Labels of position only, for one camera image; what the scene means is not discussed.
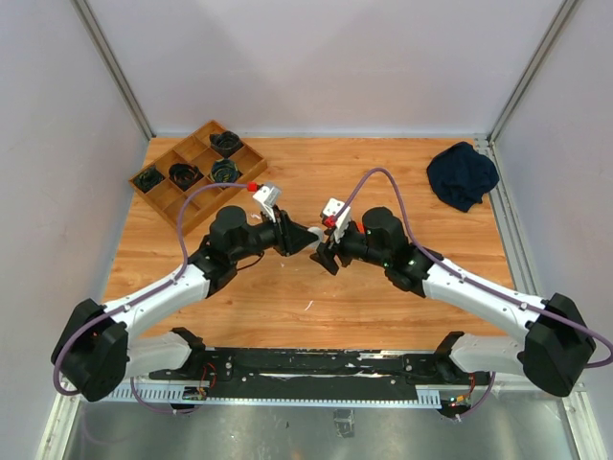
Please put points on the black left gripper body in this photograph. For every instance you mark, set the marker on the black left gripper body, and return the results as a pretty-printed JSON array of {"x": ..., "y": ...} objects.
[{"x": 271, "y": 231}]

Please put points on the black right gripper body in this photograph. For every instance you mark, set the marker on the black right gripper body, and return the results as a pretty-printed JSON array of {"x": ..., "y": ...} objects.
[{"x": 352, "y": 244}]

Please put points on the white charging case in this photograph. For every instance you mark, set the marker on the white charging case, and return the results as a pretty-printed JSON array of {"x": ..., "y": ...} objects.
[{"x": 319, "y": 236}]

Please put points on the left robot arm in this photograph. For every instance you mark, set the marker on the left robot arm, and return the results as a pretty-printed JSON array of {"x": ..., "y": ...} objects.
[{"x": 99, "y": 346}]

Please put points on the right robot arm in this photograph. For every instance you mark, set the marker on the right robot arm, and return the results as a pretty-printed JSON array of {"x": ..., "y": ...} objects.
[{"x": 544, "y": 340}]

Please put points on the black yellow rolled tie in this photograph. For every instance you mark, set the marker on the black yellow rolled tie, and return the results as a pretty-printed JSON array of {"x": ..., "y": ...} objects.
[{"x": 224, "y": 171}]

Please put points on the wooden compartment tray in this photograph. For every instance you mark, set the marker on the wooden compartment tray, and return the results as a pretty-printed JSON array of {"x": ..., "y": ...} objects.
[{"x": 190, "y": 208}]

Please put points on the black dotted rolled tie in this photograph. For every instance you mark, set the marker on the black dotted rolled tie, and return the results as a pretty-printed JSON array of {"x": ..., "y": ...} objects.
[{"x": 225, "y": 143}]

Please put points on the black orange rolled tie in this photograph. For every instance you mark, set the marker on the black orange rolled tie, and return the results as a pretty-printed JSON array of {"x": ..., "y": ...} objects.
[{"x": 184, "y": 175}]

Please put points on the dark blue crumpled cloth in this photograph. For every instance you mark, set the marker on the dark blue crumpled cloth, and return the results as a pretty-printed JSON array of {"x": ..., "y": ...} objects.
[{"x": 460, "y": 176}]

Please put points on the dark green rolled tie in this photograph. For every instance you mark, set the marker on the dark green rolled tie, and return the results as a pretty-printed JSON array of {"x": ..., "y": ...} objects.
[{"x": 147, "y": 179}]

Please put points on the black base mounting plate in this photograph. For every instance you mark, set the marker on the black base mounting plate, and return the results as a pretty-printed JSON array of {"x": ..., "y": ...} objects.
[{"x": 314, "y": 375}]

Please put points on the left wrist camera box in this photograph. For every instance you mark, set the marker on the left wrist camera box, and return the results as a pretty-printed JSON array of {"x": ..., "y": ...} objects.
[{"x": 266, "y": 196}]

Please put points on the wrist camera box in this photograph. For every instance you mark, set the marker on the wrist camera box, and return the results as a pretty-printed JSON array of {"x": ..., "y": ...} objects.
[
  {"x": 266, "y": 196},
  {"x": 336, "y": 217}
]

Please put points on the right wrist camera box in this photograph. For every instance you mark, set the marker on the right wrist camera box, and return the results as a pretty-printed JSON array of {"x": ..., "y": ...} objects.
[{"x": 336, "y": 217}]

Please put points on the aluminium frame rail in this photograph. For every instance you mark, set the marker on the aluminium frame rail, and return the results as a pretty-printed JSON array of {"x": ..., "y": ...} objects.
[{"x": 454, "y": 403}]

